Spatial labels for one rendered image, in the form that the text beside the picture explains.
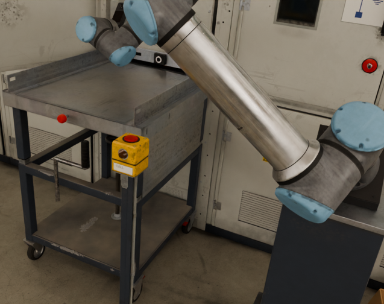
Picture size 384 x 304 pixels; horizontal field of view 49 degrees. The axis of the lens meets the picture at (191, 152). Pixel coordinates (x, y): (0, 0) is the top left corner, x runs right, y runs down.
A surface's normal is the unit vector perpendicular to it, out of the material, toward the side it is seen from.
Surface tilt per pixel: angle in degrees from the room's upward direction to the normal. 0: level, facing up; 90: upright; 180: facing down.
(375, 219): 0
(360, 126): 38
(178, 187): 90
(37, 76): 90
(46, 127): 90
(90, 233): 0
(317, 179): 78
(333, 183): 65
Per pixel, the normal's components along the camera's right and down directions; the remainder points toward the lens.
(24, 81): 0.91, 0.26
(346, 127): -0.11, -0.46
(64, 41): 0.71, 0.37
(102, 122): -0.40, 0.37
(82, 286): 0.09, -0.89
